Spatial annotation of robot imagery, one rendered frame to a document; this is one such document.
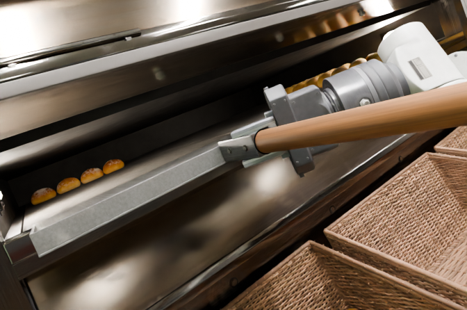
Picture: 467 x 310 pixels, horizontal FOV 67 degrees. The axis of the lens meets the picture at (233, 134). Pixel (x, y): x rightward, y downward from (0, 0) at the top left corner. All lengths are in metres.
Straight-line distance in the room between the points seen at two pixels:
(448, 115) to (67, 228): 0.39
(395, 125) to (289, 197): 0.66
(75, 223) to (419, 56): 0.46
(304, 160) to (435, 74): 0.18
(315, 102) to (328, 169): 0.61
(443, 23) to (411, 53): 1.42
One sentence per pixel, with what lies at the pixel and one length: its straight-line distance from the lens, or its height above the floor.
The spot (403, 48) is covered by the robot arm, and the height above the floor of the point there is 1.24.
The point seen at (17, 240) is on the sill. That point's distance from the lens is 0.75.
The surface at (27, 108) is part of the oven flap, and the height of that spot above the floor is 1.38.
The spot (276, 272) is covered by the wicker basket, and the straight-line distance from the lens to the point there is 0.91.
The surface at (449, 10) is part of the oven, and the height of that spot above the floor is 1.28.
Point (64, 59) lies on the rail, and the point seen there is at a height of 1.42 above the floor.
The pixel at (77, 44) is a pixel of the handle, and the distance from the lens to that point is 0.69.
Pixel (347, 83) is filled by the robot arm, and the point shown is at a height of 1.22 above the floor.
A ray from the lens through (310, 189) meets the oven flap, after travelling 0.98.
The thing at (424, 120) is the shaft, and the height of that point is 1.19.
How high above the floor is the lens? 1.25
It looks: 4 degrees down
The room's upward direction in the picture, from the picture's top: 22 degrees counter-clockwise
